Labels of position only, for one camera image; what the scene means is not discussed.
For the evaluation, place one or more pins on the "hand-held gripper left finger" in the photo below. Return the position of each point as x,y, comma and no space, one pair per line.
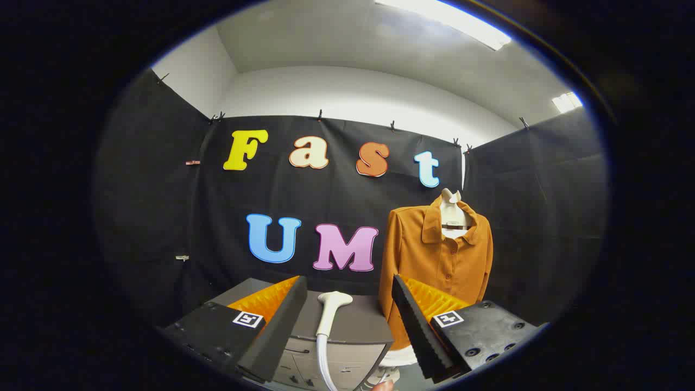
282,320

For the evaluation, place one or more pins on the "orange button shirt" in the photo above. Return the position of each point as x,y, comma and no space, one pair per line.
418,255

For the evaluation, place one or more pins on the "grey cabinet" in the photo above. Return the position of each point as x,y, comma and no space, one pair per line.
353,320

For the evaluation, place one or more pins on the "white clothes hanger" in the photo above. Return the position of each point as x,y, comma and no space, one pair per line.
450,209

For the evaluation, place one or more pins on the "white stand base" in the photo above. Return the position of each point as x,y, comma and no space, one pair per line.
396,357

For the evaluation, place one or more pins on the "small ceiling light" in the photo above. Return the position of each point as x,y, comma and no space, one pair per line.
567,102

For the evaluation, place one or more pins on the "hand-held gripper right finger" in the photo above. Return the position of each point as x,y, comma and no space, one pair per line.
415,326

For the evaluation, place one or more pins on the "white garment steamer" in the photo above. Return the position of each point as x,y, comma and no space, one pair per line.
328,315

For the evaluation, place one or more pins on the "row of black clips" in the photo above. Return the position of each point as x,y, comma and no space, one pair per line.
320,115

